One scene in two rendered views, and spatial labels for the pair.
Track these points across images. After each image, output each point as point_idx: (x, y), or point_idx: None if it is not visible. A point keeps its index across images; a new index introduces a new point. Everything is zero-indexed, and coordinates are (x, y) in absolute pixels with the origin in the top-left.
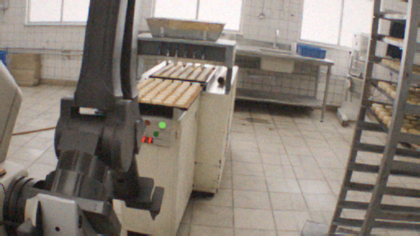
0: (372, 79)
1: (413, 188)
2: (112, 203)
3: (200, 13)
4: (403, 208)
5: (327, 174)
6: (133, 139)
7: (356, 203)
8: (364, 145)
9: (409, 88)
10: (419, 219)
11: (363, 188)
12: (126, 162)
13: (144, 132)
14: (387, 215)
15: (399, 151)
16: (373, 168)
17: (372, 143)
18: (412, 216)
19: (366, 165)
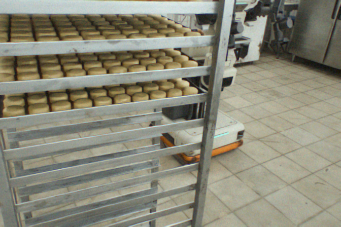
0: (208, 68)
1: (109, 204)
2: (238, 57)
3: None
4: (115, 226)
5: None
6: (212, 13)
7: (179, 207)
8: (194, 145)
9: (155, 63)
10: (117, 120)
11: (177, 192)
12: (208, 15)
13: (234, 29)
14: (145, 116)
15: (147, 155)
16: (174, 172)
17: (186, 144)
18: (125, 118)
19: (184, 166)
